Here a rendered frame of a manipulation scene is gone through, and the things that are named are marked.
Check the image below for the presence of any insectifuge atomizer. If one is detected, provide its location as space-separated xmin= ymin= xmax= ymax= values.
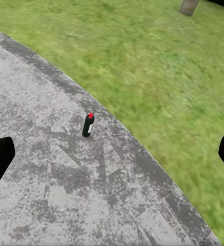
xmin=83 ymin=114 xmax=95 ymax=138

